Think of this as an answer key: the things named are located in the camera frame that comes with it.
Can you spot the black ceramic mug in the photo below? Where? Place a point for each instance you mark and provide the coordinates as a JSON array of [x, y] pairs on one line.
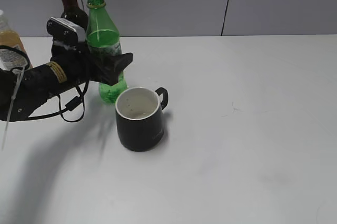
[[139, 117]]

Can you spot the orange juice bottle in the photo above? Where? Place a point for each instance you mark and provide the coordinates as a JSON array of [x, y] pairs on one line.
[[11, 57]]

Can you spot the dark red wine bottle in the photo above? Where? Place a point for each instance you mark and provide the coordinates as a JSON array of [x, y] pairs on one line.
[[74, 13]]

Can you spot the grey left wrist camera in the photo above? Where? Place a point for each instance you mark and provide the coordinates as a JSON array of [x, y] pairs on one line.
[[65, 31]]

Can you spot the white zip tie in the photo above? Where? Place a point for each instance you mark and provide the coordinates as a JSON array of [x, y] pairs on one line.
[[13, 97]]

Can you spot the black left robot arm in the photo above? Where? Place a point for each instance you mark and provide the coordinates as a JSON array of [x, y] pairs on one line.
[[21, 95]]

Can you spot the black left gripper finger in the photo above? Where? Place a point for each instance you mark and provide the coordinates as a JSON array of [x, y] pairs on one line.
[[108, 69]]

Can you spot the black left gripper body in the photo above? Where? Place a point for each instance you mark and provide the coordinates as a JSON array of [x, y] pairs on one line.
[[65, 65]]

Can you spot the green sprite bottle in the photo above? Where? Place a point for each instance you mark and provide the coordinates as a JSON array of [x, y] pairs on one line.
[[103, 39]]

